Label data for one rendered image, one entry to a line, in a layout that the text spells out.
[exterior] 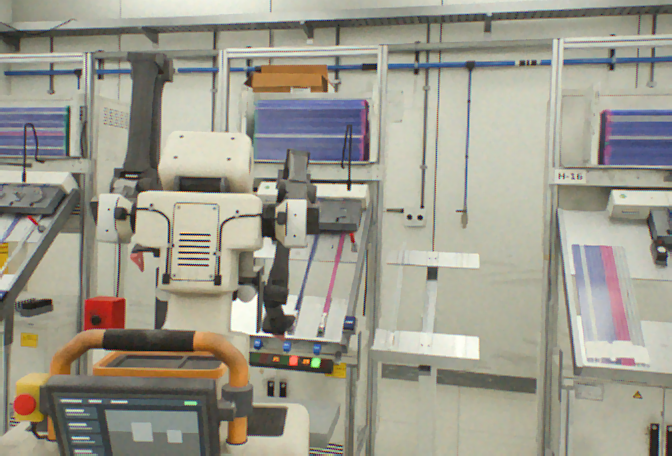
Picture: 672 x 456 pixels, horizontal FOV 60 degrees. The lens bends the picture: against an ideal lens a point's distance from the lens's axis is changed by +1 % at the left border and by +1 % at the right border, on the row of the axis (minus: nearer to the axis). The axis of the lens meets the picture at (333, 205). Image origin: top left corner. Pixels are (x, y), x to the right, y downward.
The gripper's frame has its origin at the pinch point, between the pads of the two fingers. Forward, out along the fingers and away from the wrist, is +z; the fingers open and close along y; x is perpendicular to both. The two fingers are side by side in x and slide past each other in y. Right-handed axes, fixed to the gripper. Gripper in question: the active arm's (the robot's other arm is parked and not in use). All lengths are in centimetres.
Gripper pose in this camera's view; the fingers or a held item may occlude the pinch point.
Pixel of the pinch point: (283, 337)
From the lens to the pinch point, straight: 203.5
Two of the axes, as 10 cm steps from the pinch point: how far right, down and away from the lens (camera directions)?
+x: -1.8, 6.7, -7.2
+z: 1.4, 7.4, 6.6
